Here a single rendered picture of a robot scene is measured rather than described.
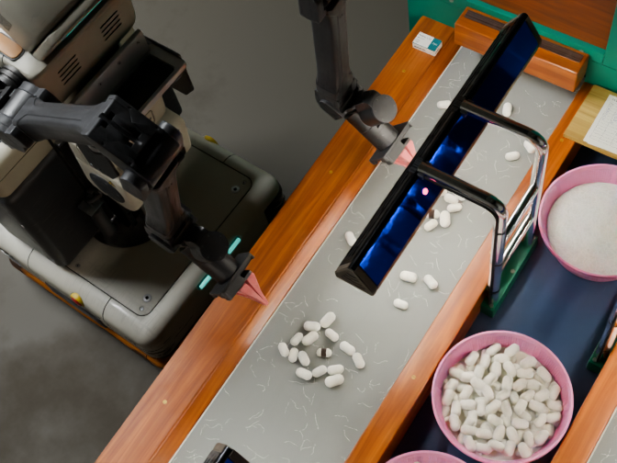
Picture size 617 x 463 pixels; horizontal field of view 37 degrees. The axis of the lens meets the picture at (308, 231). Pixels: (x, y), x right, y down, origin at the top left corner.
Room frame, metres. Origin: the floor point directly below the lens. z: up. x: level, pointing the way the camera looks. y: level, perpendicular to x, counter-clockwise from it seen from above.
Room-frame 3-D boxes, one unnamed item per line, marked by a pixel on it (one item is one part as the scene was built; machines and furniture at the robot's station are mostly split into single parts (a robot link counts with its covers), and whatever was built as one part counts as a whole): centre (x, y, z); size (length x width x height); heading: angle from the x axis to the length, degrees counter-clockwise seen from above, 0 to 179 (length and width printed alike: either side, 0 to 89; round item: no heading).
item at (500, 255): (0.80, -0.33, 0.90); 0.20 x 0.19 x 0.45; 132
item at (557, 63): (1.20, -0.57, 0.83); 0.30 x 0.06 x 0.07; 42
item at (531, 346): (0.48, -0.26, 0.72); 0.27 x 0.27 x 0.10
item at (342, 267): (0.87, -0.28, 1.08); 0.62 x 0.08 x 0.07; 132
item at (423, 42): (1.33, -0.39, 0.78); 0.06 x 0.04 x 0.02; 42
